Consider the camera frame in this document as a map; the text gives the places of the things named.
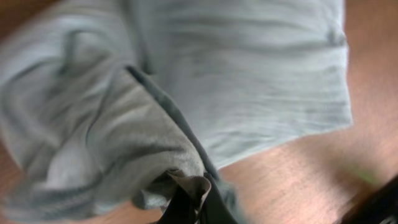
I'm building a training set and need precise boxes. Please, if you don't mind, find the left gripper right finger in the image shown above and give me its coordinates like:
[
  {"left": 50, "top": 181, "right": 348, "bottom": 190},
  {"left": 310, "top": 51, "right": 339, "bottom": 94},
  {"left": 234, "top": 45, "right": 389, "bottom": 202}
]
[{"left": 199, "top": 174, "right": 238, "bottom": 224}]

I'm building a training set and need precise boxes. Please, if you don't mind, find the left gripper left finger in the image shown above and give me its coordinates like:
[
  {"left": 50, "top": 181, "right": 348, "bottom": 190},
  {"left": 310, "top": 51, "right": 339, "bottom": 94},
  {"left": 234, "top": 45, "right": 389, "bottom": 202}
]
[{"left": 157, "top": 187, "right": 197, "bottom": 224}]

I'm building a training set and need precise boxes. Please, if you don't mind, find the light blue t-shirt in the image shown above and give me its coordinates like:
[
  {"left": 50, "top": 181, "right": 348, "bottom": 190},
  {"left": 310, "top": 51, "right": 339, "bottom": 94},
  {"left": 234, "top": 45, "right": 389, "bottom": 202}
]
[{"left": 1, "top": 0, "right": 352, "bottom": 223}]

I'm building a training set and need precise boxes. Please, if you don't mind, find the dark base at table edge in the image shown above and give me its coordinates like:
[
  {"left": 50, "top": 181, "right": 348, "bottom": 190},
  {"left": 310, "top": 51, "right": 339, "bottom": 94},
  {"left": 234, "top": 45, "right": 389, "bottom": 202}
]
[{"left": 340, "top": 176, "right": 397, "bottom": 224}]

